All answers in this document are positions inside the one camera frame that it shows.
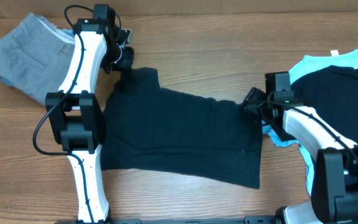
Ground black t-shirt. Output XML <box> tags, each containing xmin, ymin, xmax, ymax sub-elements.
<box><xmin>101</xmin><ymin>67</ymin><xmax>263</xmax><ymax>189</ymax></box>
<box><xmin>291</xmin><ymin>65</ymin><xmax>358</xmax><ymax>143</ymax></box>

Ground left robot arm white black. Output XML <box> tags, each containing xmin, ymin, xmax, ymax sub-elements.
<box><xmin>43</xmin><ymin>4</ymin><xmax>134</xmax><ymax>223</ymax></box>

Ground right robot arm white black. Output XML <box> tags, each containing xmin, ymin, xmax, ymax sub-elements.
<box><xmin>241</xmin><ymin>72</ymin><xmax>358</xmax><ymax>224</ymax></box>

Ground folded blue white cloth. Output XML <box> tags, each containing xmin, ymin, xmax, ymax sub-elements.
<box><xmin>62</xmin><ymin>29</ymin><xmax>74</xmax><ymax>36</ymax></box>

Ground light blue t-shirt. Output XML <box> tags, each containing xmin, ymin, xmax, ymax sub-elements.
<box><xmin>262</xmin><ymin>49</ymin><xmax>358</xmax><ymax>195</ymax></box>

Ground black t-shirt in pile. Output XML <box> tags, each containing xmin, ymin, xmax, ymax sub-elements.
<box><xmin>291</xmin><ymin>65</ymin><xmax>358</xmax><ymax>143</ymax></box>

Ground folded grey trousers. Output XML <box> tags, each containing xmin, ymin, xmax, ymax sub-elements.
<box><xmin>0</xmin><ymin>13</ymin><xmax>75</xmax><ymax>105</ymax></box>

